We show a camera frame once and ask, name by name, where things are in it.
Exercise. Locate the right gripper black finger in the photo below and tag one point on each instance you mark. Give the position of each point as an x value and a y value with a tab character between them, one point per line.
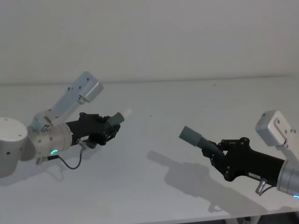
218	145
216	161

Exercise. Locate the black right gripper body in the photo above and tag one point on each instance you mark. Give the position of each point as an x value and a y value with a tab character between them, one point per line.
252	161

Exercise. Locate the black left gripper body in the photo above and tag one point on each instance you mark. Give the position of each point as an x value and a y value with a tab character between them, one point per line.
87	127

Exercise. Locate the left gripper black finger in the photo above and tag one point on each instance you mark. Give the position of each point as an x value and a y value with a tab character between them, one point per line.
105	119
113	133

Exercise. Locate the grey pen with white tip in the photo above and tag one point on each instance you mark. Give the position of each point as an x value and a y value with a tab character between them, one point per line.
118	119

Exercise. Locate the grey pen cap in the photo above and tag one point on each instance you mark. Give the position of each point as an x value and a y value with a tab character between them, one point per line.
190	137

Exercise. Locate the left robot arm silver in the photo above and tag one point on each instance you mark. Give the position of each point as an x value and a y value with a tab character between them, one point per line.
49	137

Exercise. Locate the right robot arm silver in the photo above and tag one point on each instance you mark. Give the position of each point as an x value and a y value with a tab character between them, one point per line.
273	130

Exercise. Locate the white table cloth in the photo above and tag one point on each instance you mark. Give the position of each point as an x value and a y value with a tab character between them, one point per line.
149	191

